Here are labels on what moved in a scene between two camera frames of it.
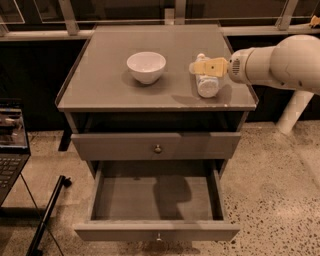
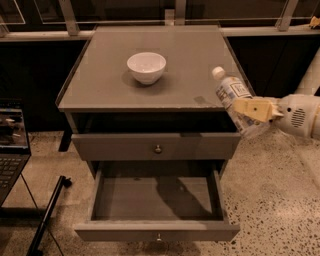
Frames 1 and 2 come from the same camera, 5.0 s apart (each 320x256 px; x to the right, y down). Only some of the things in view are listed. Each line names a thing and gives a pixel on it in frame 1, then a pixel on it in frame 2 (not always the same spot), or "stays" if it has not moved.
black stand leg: [35, 247] stays
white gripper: [237, 68] -> [295, 115]
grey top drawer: [155, 146] stays
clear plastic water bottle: [206, 84] -> [230, 89]
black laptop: [14, 152] stays
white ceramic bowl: [146, 67] stays
